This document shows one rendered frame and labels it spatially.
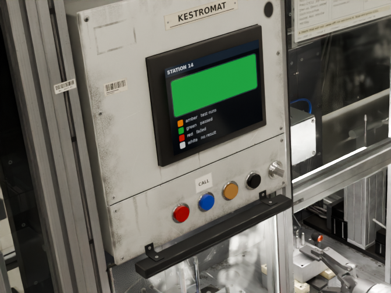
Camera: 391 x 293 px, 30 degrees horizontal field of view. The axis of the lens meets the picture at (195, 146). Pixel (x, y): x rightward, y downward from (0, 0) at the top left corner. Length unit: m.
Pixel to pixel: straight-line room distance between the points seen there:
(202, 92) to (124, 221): 0.26
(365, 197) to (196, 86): 0.91
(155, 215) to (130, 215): 0.05
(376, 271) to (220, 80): 0.96
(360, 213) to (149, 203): 0.92
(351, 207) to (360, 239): 0.10
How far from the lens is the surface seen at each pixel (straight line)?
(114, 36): 1.18
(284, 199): 1.49
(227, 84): 1.31
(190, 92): 1.26
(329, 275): 1.96
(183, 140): 1.28
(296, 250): 1.95
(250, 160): 1.44
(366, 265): 2.11
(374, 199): 2.10
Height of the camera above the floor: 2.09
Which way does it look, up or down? 24 degrees down
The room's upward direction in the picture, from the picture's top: 5 degrees counter-clockwise
